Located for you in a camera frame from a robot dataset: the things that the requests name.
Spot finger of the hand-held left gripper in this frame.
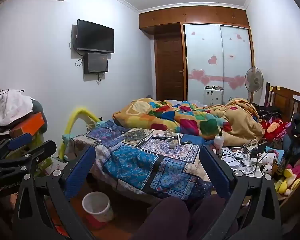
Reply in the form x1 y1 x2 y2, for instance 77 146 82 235
0 133 33 157
0 140 57 178

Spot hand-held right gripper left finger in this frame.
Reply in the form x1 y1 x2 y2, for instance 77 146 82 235
12 145 97 240

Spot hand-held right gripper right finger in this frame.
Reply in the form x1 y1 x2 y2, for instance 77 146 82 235
199 145 283 240

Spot white wastebasket red base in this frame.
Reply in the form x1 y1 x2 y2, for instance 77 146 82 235
82 192 115 229

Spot orange box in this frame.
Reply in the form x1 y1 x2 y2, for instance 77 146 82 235
10 112 45 137

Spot white paper bag red print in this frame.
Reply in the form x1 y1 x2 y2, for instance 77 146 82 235
46 161 65 178

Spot teal fabric item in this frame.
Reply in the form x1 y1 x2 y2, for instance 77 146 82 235
62 120 108 143

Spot white pump bottle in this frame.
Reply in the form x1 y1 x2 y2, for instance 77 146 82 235
214 128 224 153

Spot dark grey pillow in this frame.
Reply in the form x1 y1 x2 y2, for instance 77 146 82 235
31 99 48 130

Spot white cloth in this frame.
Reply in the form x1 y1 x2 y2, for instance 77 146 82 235
0 89 33 127

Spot white power strip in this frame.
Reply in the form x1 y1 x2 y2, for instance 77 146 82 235
241 155 260 167

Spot person's right leg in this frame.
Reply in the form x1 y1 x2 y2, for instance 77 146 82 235
190 194 240 233

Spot person's leg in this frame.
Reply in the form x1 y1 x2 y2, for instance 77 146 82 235
130 196 190 240
190 194 240 233

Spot yellow foam tube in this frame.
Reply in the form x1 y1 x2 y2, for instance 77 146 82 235
59 107 100 159

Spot blue patchwork bed sheet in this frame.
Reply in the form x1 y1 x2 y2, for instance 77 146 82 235
70 120 215 200

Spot colourful heart blanket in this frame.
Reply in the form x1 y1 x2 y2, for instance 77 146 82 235
112 97 265 147

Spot white plush toy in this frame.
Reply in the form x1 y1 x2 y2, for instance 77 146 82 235
259 149 285 175

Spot person's left leg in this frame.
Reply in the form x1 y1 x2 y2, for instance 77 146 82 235
130 196 190 240

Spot red plush toy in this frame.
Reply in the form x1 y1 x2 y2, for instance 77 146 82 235
261 120 290 142

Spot yellow plush toy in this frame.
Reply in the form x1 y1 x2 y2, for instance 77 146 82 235
275 169 300 195

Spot white box appliance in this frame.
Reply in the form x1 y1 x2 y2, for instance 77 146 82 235
204 86 224 105

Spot black clothes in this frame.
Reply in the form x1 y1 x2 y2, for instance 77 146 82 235
255 105 290 123

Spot wooden headboard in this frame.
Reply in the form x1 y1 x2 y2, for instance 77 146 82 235
265 82 300 123

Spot standing fan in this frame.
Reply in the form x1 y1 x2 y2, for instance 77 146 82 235
244 67 264 103

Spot brown wooden door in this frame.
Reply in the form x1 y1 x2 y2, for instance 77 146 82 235
154 32 185 102

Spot wooden wardrobe sliding doors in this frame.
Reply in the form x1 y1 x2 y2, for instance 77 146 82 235
139 5 255 105

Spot tangle of charger cables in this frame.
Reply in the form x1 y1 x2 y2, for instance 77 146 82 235
220 140 265 175

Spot small black wall monitor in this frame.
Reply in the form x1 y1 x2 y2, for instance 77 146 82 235
84 52 109 74

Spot black wall television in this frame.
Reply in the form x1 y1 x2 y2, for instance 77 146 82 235
74 19 115 53

